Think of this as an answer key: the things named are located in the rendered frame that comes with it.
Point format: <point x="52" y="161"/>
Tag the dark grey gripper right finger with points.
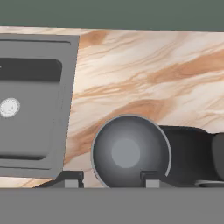
<point x="150" y="178"/>

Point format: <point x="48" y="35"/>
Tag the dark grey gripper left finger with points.
<point x="71" y="178"/>

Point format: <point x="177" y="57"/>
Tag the grey stand mixer bowl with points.
<point x="128" y="151"/>

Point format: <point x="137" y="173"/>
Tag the dark grey kitchen sink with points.
<point x="32" y="110"/>

